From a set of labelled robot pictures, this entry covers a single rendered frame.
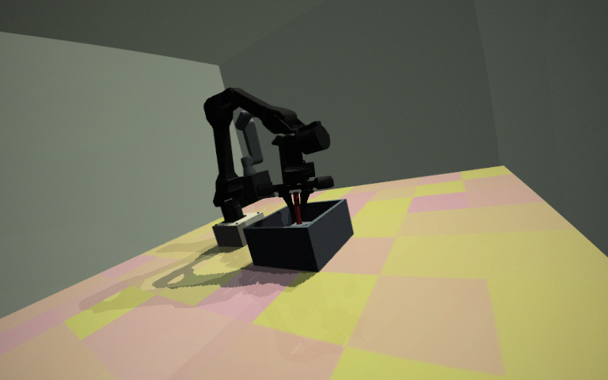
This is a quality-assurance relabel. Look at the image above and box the dark red peg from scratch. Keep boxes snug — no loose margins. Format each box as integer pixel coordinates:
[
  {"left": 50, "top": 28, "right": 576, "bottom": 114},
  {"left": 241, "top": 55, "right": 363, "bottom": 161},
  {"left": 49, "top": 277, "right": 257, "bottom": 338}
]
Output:
[{"left": 293, "top": 192, "right": 302, "bottom": 225}]

